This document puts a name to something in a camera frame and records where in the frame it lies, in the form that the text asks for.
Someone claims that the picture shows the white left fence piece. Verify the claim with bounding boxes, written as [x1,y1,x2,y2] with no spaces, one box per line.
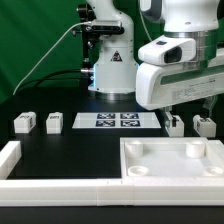
[0,141,22,180]

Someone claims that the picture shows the white front fence bar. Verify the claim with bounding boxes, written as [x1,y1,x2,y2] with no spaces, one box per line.
[0,178,224,207]

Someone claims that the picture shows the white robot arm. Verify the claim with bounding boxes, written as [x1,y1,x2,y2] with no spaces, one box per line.
[80,0,224,110]

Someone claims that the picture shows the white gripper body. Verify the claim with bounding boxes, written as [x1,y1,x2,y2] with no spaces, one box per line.
[136,56,224,110]

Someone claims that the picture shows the black cables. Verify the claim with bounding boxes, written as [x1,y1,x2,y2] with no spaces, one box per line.
[14,68,94,95]

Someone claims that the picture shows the white marker sheet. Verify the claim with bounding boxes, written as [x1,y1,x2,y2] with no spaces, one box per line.
[72,112,161,129]

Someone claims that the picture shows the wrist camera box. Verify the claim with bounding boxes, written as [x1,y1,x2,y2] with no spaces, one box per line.
[138,36,196,66]

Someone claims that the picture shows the white square tabletop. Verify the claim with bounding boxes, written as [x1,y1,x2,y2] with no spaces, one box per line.
[120,137,224,178]

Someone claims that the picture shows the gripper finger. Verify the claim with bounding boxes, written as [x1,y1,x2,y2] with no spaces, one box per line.
[203,97,217,117]
[162,106,177,128]

